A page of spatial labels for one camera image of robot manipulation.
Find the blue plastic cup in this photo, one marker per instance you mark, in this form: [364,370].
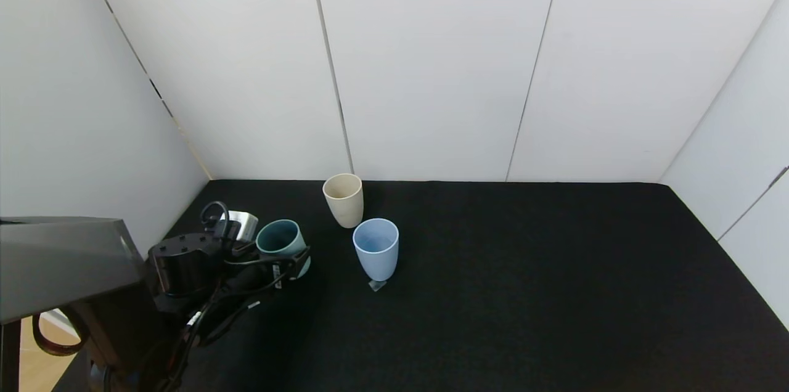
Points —
[377,264]

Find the clear tape piece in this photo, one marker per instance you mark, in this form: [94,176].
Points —
[377,285]

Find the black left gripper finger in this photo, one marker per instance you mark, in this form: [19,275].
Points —
[245,249]
[297,264]

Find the beige plastic cup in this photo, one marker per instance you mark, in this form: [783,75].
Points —
[346,213]

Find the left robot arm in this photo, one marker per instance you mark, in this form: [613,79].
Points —
[61,256]

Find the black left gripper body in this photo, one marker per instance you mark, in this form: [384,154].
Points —
[287,269]

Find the green plastic cup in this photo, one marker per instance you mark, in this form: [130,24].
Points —
[278,238]

